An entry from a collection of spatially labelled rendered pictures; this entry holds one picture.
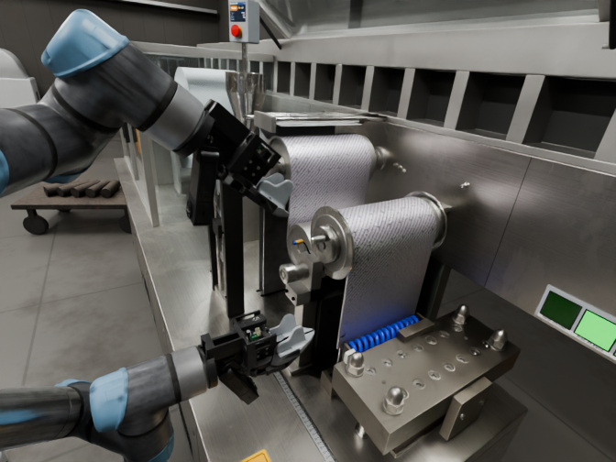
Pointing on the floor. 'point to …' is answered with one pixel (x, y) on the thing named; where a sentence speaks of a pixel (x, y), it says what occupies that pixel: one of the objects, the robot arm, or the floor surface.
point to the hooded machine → (16, 82)
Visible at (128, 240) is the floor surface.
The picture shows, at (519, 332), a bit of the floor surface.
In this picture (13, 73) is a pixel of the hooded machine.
